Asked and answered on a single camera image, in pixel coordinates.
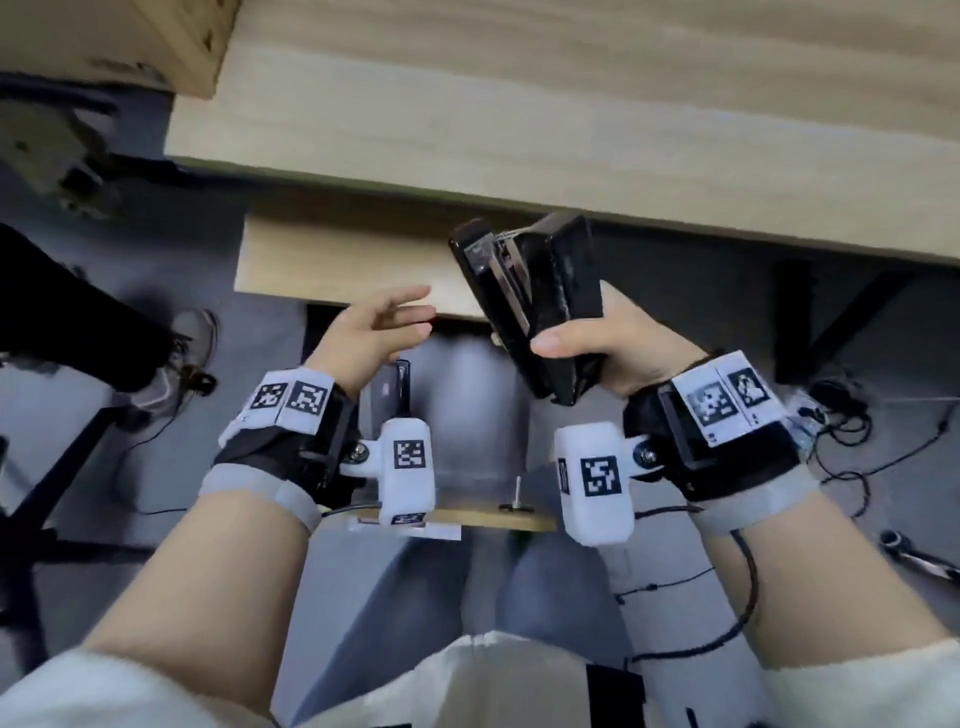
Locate person's right forearm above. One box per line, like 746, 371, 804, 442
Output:
697, 487, 955, 670

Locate left wrist strap with markers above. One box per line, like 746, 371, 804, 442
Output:
198, 366, 358, 535

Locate olive machine base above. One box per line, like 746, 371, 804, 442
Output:
0, 93, 130, 220

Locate person's left hand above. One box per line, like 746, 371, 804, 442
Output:
303, 283, 440, 399

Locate wooden shelf under desk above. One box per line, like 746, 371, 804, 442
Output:
233, 212, 498, 324

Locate black table leg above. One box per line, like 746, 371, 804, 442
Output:
772, 258, 935, 388

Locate person's left forearm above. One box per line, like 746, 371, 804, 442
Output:
78, 480, 325, 715

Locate black phone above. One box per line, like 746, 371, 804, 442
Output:
366, 358, 413, 423

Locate person's right hand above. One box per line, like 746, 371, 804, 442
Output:
528, 281, 723, 399

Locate right wrist strap with markers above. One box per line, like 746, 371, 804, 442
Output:
621, 348, 824, 537

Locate black stapler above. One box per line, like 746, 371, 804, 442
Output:
447, 212, 607, 408

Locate metal tool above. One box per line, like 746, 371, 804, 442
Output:
878, 528, 960, 585

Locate black chair base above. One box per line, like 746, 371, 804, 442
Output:
0, 401, 155, 654

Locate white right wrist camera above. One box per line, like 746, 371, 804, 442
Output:
552, 421, 667, 548

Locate bundle of black cables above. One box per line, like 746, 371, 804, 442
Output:
795, 378, 960, 519

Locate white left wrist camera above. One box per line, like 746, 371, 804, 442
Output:
339, 417, 438, 528

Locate wrist strap with markers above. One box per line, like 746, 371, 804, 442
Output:
198, 366, 358, 535
621, 348, 824, 537

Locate wooden box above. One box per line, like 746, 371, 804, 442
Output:
0, 0, 243, 100

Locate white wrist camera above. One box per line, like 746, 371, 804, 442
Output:
552, 421, 667, 548
339, 417, 438, 528

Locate person's leg in jeans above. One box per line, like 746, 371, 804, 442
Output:
501, 531, 633, 661

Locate small wooden board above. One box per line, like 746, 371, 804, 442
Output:
426, 474, 561, 535

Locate person's white shirt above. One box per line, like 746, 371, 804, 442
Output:
0, 630, 960, 728

